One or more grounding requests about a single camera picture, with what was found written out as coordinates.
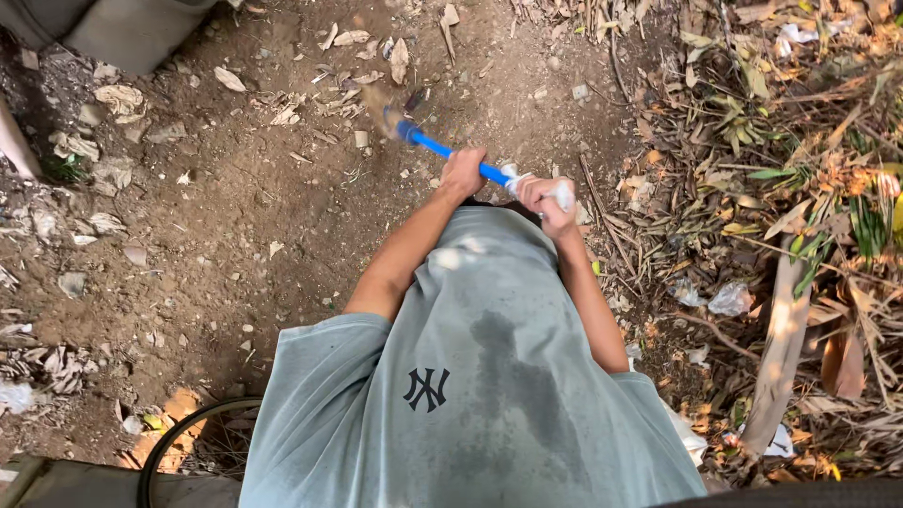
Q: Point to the person's left hand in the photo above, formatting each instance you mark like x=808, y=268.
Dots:
x=460, y=178

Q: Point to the person's right hand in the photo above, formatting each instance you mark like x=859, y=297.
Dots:
x=552, y=211

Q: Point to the person's right fingers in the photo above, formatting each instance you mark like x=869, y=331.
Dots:
x=540, y=190

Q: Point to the person's left fingers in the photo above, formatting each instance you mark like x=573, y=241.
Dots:
x=471, y=156

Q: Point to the scattered dry leaves on soil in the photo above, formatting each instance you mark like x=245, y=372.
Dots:
x=353, y=77

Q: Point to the small torn clear plastic scrap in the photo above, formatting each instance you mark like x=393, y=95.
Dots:
x=687, y=293

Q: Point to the grey-green printed t-shirt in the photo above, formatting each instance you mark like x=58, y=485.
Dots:
x=465, y=395

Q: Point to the crumpled clear plastic bag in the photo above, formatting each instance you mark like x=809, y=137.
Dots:
x=731, y=300

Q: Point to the heap of dry leaves and twigs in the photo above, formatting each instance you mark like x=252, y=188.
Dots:
x=762, y=141

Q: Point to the white sack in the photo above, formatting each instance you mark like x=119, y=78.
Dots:
x=688, y=434

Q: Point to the weathered wooden plank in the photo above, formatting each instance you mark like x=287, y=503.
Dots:
x=779, y=353

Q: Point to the white paper scrap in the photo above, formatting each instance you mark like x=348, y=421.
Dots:
x=794, y=35

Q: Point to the white and blue wrapper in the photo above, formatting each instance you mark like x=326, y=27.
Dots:
x=779, y=444

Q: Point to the crumpled beige paper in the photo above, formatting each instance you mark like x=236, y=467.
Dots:
x=121, y=100

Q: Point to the grey concrete block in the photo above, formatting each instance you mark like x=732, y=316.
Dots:
x=120, y=28

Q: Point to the flat grey stone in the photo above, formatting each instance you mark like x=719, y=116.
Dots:
x=71, y=283

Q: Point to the black bicycle tyre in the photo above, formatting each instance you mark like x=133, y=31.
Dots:
x=163, y=444

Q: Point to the pale pink pipe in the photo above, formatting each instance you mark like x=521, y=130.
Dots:
x=15, y=145

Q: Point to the grey-brown flat board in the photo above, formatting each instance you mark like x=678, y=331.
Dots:
x=77, y=487

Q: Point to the white plastic lump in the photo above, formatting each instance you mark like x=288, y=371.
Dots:
x=14, y=397

